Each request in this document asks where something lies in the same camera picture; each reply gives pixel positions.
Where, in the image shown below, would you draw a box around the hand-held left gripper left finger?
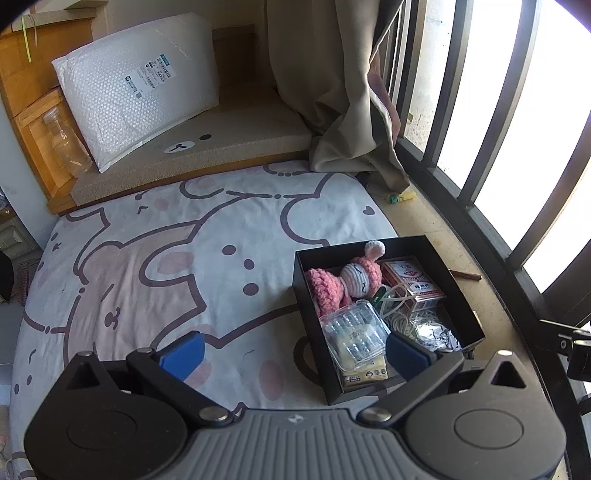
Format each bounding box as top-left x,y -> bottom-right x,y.
44,330 -> 235,424

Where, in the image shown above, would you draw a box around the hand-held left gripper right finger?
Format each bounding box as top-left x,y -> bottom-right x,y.
357,330 -> 546,424

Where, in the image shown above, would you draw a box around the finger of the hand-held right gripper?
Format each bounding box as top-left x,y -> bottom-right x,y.
566,340 -> 591,382
537,318 -> 591,357

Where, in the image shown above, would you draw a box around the clear bag of cords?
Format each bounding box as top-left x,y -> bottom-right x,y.
382,286 -> 462,355

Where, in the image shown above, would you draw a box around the yellow tissue pack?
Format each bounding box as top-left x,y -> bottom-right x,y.
325,323 -> 389,389

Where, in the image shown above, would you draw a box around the clear plastic case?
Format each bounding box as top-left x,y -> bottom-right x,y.
318,299 -> 391,371

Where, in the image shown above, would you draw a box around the red and white carton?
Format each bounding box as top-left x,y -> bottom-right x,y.
380,258 -> 447,313

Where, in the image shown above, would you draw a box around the pink crochet doll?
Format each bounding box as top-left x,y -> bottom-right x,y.
305,240 -> 387,320

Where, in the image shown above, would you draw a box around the black cardboard box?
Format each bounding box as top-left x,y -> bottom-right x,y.
292,235 -> 486,407

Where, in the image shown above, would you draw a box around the bear print bed sheet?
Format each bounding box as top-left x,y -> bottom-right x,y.
9,162 -> 404,480

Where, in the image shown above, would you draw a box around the black window bars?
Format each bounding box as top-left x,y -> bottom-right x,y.
379,0 -> 591,480

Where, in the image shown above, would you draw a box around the white drawer cabinet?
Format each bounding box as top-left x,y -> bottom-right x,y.
0,216 -> 40,256

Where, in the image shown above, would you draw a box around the beige bear face cushion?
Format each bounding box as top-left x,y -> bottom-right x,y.
71,89 -> 312,209

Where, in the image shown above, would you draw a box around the clear plastic bottle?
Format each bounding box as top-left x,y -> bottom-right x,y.
42,108 -> 94,179

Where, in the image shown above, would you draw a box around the white bubble mailer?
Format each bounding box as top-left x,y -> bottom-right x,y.
51,11 -> 221,174

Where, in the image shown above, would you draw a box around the beige curtain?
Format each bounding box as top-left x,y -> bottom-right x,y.
265,0 -> 413,193

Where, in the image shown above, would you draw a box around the wooden cabinet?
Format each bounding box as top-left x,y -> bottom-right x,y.
0,4 -> 112,216

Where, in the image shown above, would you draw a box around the yellow ribbon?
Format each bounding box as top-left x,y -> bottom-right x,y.
20,13 -> 38,62

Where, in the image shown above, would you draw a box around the pink wire basket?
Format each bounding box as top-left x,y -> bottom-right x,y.
17,258 -> 43,306

